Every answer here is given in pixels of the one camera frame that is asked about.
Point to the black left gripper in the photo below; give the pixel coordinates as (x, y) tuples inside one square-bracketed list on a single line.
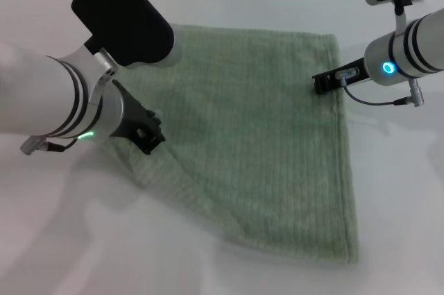
[(133, 118)]

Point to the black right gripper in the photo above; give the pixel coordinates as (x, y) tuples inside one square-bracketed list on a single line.
[(350, 74)]

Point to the pale green ribbed towel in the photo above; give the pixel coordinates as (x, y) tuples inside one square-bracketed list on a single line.
[(249, 128)]

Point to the silver and black left arm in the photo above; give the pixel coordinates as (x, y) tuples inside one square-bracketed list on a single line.
[(69, 76)]

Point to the silver and black right arm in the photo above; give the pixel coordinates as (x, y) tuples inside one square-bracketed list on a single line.
[(406, 48)]

